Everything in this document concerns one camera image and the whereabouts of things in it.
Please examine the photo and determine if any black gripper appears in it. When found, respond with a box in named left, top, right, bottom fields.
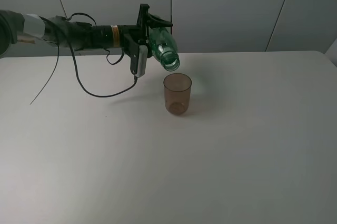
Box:
left=122, top=4, right=173, bottom=74

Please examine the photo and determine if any green transparent plastic bottle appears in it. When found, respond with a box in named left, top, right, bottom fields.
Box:
left=149, top=27, right=180, bottom=72

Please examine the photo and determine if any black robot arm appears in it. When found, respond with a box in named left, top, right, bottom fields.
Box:
left=1, top=4, right=180, bottom=77

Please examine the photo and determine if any pink translucent plastic cup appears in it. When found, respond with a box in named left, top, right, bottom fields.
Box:
left=163, top=73, right=192, bottom=115

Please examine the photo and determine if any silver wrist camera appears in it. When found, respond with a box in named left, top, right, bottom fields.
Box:
left=136, top=45, right=148, bottom=77

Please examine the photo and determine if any black camera cable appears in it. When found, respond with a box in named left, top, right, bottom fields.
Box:
left=29, top=12, right=139, bottom=105

